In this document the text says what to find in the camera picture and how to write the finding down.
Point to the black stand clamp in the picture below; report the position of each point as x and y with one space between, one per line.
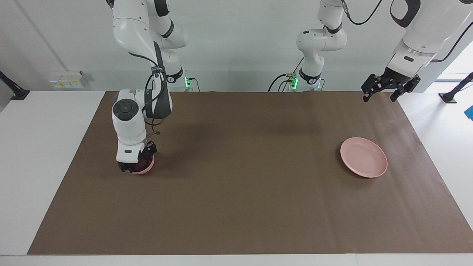
18 95
449 98

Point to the pink bowl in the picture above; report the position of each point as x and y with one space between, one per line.
149 168

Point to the white wall power outlet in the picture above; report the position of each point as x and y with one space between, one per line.
68 79

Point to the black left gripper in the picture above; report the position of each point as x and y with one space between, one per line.
397 78

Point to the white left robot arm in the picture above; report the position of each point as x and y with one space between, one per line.
321 40

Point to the blue object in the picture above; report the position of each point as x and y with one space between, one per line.
470 112

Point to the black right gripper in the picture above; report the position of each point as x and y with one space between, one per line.
144 152

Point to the brown table mat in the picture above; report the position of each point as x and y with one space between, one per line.
236 203

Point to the dark red apple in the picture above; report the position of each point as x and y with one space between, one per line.
142 167

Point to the pink plate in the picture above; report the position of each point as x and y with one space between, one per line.
364 157

